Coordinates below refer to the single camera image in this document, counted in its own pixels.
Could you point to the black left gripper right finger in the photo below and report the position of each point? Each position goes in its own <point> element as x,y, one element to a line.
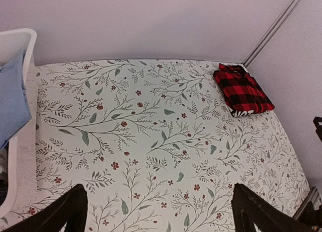
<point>250,211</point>

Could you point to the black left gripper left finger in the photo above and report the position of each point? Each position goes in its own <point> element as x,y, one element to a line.
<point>68,211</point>

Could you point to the light blue long sleeve shirt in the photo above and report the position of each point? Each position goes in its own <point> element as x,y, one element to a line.
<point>15,112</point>

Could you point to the floral patterned table cloth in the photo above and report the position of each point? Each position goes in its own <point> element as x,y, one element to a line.
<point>155,147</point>

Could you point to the red black plaid folded shirt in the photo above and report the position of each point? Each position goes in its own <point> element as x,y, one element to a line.
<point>242,94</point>

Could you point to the white plastic bin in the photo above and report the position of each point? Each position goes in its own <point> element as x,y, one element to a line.
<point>16,55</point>

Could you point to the right aluminium frame post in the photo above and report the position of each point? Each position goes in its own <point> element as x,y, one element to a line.
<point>272,30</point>

